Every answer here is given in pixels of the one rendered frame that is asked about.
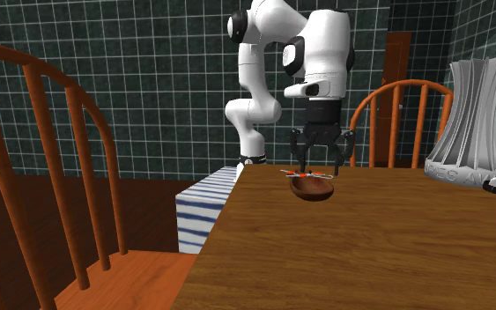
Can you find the blue white striped robot stand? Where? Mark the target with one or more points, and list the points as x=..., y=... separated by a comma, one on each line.
x=200, y=202

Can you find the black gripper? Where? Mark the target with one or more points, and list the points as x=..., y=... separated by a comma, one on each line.
x=323, y=116

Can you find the brown wooden door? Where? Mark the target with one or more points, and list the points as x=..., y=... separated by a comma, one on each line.
x=395, y=56

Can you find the white orange pen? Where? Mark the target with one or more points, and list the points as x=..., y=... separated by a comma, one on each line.
x=301, y=174

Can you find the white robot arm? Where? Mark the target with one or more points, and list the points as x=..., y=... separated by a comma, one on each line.
x=252, y=86

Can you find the orange wooden spindle chair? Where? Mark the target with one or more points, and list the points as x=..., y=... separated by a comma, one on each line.
x=395, y=124
x=136, y=279

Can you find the wooden table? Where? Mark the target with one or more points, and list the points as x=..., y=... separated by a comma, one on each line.
x=359, y=249

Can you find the grey ribbed vase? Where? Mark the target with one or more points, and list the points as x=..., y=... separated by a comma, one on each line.
x=475, y=129

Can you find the brown wooden bowl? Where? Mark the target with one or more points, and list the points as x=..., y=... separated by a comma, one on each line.
x=312, y=189

